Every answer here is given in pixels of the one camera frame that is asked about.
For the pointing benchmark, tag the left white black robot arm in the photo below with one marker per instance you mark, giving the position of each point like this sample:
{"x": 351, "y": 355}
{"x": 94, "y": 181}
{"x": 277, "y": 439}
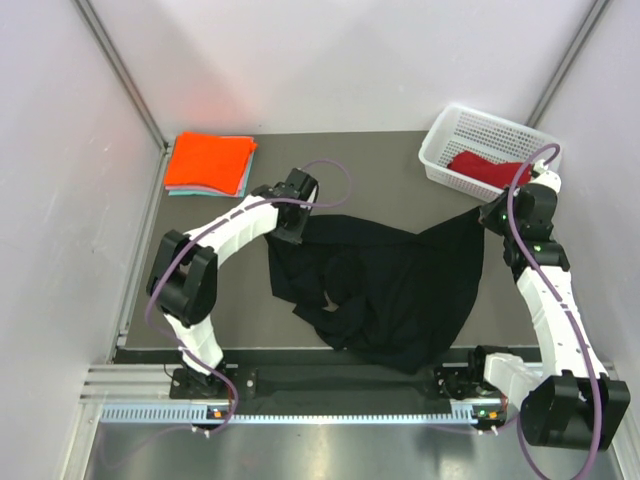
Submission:
{"x": 184, "y": 278}

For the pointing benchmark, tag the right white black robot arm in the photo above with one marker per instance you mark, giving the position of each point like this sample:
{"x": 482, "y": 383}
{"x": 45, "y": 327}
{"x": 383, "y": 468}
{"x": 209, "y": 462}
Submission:
{"x": 573, "y": 398}

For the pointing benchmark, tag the red t shirt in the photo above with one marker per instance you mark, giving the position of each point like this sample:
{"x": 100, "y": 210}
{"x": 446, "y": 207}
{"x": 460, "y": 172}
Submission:
{"x": 470, "y": 164}

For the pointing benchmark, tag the white plastic basket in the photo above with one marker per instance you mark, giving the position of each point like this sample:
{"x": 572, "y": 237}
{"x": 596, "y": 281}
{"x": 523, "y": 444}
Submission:
{"x": 459, "y": 129}

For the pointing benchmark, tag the right aluminium corner post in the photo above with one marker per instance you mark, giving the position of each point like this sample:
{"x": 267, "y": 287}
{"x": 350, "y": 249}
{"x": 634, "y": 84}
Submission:
{"x": 589, "y": 23}

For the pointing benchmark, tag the orange folded t shirt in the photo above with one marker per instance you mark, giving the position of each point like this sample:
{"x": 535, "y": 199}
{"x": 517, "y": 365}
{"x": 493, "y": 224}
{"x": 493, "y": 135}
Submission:
{"x": 209, "y": 164}

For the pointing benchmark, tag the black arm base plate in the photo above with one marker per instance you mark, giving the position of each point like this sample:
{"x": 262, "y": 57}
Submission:
{"x": 470, "y": 357}

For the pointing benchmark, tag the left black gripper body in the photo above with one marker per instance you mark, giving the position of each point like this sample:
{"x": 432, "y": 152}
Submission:
{"x": 293, "y": 232}

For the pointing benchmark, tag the grey slotted cable duct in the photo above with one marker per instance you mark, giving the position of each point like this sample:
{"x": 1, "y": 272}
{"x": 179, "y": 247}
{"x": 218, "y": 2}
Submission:
{"x": 455, "y": 413}

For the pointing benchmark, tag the black t shirt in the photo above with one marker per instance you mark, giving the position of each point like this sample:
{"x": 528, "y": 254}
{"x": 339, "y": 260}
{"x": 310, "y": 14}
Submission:
{"x": 391, "y": 297}

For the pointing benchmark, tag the aluminium frame rail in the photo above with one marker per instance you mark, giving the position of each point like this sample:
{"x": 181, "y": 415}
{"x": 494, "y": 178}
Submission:
{"x": 318, "y": 384}

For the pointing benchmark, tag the left aluminium corner post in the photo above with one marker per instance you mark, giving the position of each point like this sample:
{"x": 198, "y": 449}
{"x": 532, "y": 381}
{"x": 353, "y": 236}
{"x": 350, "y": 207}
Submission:
{"x": 107, "y": 46}

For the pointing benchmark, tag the aluminium corner post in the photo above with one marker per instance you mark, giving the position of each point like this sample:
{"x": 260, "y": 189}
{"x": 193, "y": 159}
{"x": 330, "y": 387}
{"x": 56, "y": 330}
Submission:
{"x": 107, "y": 46}
{"x": 589, "y": 23}

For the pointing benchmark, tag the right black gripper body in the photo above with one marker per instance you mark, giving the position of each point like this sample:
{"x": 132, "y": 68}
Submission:
{"x": 496, "y": 216}

